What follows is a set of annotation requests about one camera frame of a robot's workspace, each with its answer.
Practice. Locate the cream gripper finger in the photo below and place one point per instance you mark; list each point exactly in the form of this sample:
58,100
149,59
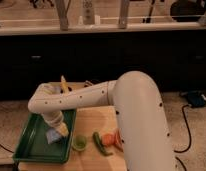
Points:
62,130

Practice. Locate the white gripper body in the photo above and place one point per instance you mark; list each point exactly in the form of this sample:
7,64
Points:
54,119

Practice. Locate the blue sponge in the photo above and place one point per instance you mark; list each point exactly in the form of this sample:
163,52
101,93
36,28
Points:
53,136

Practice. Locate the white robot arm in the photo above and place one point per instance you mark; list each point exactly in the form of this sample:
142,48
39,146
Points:
139,110

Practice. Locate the green plastic tray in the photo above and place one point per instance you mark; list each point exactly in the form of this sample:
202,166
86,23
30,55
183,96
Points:
33,146

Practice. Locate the small green cup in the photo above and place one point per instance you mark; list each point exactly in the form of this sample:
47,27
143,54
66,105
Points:
79,143

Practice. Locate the green chili pepper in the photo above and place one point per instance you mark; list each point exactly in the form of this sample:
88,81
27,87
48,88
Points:
98,144

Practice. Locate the yellow banana in cup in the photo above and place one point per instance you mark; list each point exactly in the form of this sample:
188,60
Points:
64,85

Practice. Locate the orange carrot piece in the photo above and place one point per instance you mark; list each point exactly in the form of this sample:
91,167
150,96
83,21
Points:
108,140

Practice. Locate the orange bowl with beans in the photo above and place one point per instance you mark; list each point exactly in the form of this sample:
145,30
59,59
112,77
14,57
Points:
118,142

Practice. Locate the white remote control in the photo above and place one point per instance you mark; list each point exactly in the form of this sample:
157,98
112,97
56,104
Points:
88,12

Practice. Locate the wooden table frame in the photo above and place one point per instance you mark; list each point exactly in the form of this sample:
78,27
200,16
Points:
63,8

